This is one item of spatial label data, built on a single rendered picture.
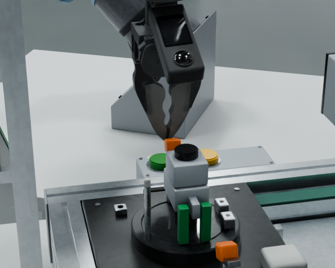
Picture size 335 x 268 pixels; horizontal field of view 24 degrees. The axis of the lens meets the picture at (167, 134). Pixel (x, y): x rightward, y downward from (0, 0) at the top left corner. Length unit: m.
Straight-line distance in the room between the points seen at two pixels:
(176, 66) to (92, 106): 0.75
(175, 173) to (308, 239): 0.27
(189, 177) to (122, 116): 0.62
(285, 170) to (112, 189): 0.27
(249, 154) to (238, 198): 0.16
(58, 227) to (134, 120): 0.52
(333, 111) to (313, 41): 4.00
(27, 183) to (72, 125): 0.90
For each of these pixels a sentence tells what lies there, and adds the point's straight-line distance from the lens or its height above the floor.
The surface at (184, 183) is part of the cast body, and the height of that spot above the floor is 1.06.
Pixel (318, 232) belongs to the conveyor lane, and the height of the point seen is 0.92.
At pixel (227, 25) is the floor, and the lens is 5.09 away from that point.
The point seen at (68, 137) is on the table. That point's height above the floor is 0.86.
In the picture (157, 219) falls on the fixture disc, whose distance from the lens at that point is 1.00.
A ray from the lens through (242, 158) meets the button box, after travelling 1.22.
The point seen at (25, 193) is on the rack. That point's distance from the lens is 0.70.
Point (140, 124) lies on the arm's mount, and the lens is 1.53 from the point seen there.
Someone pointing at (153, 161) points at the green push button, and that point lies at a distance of 1.18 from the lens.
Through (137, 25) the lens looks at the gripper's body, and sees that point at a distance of 1.05.
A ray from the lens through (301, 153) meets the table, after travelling 1.48.
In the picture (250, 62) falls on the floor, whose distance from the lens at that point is 4.44.
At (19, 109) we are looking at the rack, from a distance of 0.66.
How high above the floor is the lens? 1.52
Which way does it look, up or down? 25 degrees down
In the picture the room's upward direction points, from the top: straight up
